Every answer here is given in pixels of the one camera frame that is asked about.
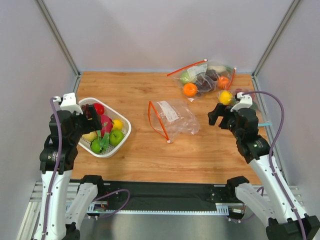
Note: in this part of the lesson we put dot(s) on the white fake radish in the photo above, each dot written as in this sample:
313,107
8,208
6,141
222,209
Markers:
217,68

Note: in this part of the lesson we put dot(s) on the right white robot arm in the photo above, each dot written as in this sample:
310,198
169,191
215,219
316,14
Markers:
282,215

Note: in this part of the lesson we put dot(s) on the green fake apple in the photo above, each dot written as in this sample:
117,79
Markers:
115,137

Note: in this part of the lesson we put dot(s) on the red dragon fruit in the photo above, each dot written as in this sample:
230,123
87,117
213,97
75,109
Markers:
107,126

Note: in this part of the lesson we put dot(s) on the yellow fake apple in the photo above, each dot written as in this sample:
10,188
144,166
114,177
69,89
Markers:
225,97

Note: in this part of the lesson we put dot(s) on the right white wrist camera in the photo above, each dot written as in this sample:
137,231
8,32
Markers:
243,101

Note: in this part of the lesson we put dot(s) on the orange fake fruit middle bag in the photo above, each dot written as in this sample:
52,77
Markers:
223,82

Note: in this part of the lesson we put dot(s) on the white perforated plastic basket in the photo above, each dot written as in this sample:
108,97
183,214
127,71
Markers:
113,114

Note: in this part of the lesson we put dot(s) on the aluminium corner frame post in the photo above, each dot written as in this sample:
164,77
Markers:
276,36

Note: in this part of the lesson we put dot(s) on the white slotted cable duct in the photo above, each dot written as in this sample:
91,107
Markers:
212,209

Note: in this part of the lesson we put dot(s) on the orange fake fruit bag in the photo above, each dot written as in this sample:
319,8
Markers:
190,90
223,82

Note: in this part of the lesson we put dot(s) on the blue-zip clear bag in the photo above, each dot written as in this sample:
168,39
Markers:
255,108

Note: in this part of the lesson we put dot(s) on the green fake avocado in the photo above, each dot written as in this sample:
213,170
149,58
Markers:
233,102

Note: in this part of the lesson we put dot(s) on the dark purple fake grapes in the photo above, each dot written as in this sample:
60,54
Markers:
206,82

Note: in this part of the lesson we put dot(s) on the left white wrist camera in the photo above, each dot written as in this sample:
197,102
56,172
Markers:
68,102

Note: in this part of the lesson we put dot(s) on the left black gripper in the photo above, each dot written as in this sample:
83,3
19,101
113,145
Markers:
92,119

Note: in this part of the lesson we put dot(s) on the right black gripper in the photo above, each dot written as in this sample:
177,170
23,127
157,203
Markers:
223,117

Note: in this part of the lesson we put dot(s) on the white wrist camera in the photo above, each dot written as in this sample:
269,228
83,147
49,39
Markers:
68,102
243,101

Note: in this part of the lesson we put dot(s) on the yellow fake lemon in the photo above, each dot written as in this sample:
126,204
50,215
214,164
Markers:
90,136

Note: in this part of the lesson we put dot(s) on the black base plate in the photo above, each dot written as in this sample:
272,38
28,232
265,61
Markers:
164,193

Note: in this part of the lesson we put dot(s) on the orange-zip bag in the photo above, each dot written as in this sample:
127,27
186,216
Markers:
193,69
169,118
229,73

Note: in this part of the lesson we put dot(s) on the left aluminium frame post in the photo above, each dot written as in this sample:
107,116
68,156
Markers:
57,35

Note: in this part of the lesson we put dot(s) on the yellow fake pear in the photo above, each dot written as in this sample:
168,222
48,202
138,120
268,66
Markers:
117,124

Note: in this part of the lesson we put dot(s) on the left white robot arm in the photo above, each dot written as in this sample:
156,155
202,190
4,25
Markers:
94,198

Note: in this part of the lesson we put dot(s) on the green striped fake melon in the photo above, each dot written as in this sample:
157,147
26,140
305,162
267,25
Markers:
97,146

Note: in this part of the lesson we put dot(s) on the red fake apple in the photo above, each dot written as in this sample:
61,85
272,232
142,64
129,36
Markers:
99,108

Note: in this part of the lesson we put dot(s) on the green fake cabbage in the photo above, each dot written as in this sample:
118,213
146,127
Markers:
185,78

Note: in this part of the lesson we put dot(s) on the orange fake fruit left bag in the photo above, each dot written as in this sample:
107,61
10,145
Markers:
190,90

